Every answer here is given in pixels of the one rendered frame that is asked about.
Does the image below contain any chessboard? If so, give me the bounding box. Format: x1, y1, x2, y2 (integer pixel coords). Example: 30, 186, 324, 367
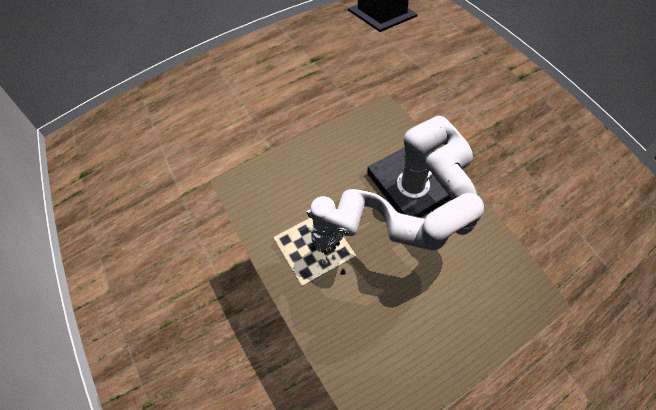
274, 218, 356, 286

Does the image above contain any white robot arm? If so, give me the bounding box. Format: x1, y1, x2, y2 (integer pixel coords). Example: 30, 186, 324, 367
306, 116, 484, 250

